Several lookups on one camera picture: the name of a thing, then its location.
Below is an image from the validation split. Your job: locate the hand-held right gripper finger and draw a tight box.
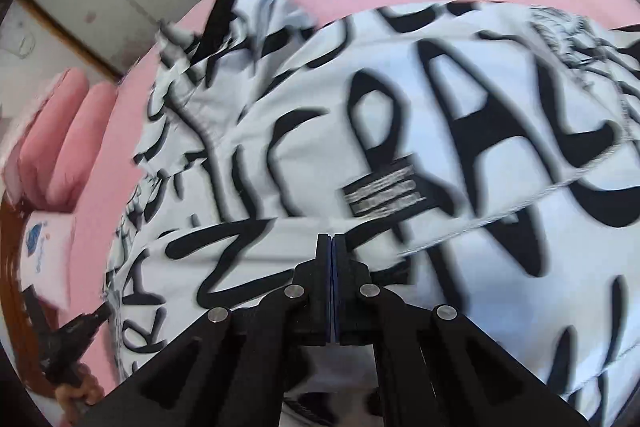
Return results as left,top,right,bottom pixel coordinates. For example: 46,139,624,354
331,233,591,427
107,233,332,427

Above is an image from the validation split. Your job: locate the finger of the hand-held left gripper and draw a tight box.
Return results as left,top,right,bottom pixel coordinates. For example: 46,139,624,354
75,304,114,334

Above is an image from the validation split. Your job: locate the white black-lettered garment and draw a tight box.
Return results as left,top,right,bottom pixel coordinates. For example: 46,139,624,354
102,0,640,427

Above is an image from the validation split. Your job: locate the person's left hand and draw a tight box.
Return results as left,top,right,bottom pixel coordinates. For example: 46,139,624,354
54,374,105,414

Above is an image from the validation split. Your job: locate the brown wooden headboard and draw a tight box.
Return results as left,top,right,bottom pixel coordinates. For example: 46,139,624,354
0,197,68,400

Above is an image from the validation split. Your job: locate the white pillow with blue print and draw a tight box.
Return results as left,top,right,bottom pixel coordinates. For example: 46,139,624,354
17,211,82,310

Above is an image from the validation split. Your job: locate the pink pillow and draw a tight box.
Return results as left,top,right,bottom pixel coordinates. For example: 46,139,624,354
45,82,122,214
7,68,91,202

